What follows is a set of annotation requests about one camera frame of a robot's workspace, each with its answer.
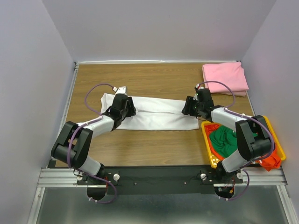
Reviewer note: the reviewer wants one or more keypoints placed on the aluminium frame rail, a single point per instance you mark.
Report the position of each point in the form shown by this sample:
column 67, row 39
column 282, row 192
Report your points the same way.
column 65, row 177

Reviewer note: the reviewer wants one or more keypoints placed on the green t shirt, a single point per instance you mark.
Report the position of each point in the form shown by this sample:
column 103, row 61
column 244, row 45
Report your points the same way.
column 224, row 141

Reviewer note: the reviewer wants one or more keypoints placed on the white t shirt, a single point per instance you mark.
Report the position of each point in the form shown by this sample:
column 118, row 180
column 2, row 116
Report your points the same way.
column 158, row 114

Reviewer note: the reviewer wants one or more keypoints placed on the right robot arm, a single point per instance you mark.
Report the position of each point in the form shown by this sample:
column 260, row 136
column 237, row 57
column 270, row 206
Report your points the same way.
column 254, row 140

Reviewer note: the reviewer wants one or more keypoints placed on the orange t shirt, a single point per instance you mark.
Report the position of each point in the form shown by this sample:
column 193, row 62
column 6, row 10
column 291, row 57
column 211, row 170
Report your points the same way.
column 271, row 161

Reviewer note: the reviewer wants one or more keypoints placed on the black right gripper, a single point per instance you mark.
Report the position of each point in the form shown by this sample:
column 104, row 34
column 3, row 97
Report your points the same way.
column 189, row 101

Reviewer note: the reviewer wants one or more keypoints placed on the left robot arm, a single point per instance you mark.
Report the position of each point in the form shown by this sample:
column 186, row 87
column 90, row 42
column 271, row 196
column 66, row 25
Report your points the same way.
column 73, row 142

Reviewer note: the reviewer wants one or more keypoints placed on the yellow plastic basket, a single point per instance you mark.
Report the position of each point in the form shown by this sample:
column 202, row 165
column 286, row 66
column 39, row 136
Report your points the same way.
column 278, row 140

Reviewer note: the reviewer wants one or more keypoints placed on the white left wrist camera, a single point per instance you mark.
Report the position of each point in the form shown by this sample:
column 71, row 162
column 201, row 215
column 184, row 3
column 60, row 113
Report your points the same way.
column 120, row 90

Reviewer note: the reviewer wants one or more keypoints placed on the folded pink t shirt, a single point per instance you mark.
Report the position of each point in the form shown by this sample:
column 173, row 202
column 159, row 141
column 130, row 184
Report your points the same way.
column 230, row 74

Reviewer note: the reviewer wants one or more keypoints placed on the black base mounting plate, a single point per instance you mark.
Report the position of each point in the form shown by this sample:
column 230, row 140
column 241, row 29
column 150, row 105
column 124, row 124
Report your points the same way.
column 158, row 180

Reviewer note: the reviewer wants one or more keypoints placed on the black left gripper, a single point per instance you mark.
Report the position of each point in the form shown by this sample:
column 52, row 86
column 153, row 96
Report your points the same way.
column 132, row 111

